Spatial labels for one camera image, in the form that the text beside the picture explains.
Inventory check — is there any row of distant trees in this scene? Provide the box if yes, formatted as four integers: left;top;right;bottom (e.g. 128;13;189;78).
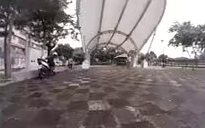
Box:
54;43;169;66

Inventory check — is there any small kiosk shelter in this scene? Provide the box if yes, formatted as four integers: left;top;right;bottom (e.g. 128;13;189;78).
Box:
113;53;130;66

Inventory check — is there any person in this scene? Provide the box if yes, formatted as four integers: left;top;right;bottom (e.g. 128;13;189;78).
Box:
67;58;74;70

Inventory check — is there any white arched canopy structure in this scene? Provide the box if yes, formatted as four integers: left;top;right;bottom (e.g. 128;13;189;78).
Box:
75;0;168;70

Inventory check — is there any parked scooter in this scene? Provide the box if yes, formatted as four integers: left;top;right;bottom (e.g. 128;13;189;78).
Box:
36;51;59;80

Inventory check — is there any tree with dark crown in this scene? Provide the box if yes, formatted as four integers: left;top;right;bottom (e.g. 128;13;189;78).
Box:
18;0;78;58

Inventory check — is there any pale building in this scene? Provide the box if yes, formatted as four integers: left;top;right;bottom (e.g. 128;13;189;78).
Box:
0;19;49;73

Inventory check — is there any railing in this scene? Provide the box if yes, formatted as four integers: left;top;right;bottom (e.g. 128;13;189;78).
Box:
164;58;205;69

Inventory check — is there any tree with thick trunk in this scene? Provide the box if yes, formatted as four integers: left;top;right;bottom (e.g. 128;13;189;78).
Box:
0;0;28;79

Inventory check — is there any tree with spreading crown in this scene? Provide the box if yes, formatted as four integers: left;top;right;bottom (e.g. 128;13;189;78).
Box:
167;20;205;71

